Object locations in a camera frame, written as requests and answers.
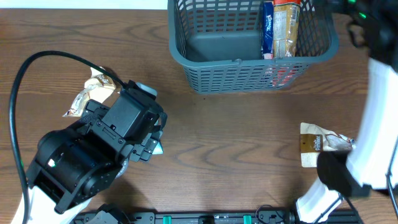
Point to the orange noodle packet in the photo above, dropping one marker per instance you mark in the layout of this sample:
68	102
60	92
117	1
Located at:
285	27

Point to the teal wrapped packet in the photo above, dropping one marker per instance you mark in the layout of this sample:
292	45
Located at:
158	149

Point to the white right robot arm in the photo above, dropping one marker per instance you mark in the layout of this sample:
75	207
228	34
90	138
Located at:
372	165

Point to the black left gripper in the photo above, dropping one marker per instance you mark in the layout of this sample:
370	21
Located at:
145	151

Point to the beige dried mushroom bag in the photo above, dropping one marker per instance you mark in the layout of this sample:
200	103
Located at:
314	140

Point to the grey plastic basket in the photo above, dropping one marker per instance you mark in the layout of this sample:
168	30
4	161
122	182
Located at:
218	44

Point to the crumpled beige snack bag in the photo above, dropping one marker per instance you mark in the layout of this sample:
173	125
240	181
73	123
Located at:
98	87

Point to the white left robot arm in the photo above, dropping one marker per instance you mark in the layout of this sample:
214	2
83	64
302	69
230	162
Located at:
74	164

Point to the blue tissue pack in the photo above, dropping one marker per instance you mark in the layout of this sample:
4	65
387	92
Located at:
267	30

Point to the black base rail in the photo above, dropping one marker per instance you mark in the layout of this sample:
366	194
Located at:
109	214

